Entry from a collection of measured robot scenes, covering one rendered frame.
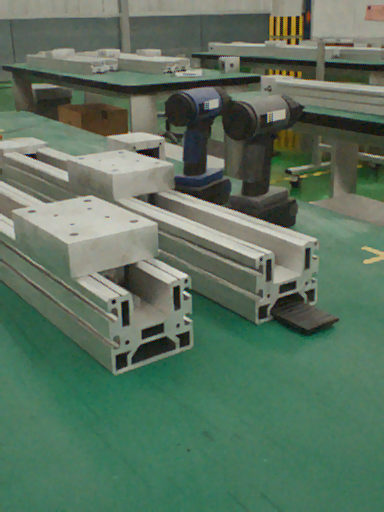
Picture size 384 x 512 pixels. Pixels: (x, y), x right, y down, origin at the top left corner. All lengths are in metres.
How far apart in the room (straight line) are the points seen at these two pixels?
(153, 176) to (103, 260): 0.33
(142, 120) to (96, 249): 3.15
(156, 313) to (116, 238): 0.09
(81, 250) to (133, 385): 0.15
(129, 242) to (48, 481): 0.28
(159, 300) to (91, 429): 0.17
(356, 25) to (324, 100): 1.74
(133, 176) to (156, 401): 0.46
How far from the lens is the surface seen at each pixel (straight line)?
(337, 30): 4.45
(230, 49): 6.49
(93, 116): 5.16
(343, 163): 3.52
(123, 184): 1.00
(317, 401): 0.64
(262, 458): 0.57
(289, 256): 0.82
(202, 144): 1.21
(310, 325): 0.76
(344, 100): 2.57
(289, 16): 9.22
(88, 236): 0.71
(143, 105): 3.83
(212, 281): 0.83
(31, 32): 12.93
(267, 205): 1.07
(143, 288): 0.73
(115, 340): 0.68
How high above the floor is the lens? 1.12
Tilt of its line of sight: 20 degrees down
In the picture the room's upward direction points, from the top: 1 degrees counter-clockwise
